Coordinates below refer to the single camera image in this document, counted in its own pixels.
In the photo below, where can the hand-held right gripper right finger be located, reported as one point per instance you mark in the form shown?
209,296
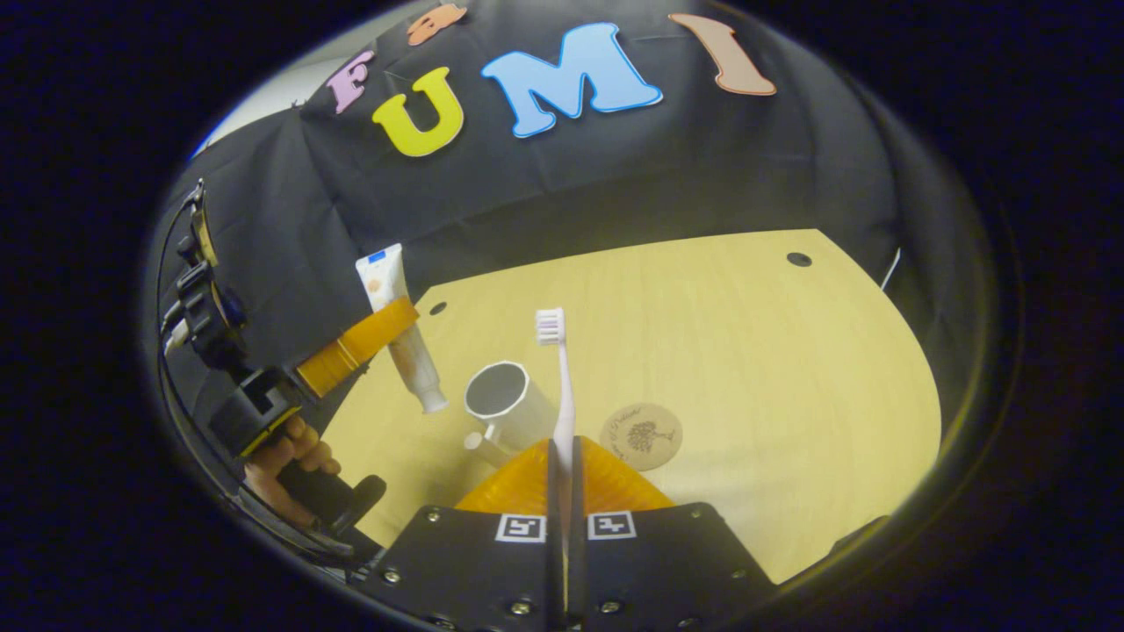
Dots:
667,562

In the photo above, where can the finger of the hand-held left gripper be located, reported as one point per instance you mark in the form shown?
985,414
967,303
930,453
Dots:
360,344

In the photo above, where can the white cup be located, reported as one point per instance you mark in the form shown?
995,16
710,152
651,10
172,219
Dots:
514,408

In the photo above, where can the black backdrop cloth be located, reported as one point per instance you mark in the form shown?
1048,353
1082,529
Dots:
615,167

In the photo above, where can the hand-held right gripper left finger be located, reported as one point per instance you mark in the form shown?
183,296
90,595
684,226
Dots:
465,562

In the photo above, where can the white toothpaste tube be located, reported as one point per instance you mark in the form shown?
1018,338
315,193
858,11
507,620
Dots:
395,325

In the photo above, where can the pink toothbrush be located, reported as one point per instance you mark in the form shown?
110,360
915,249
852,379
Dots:
562,404

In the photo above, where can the round wooden coaster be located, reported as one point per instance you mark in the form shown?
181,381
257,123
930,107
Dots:
641,436

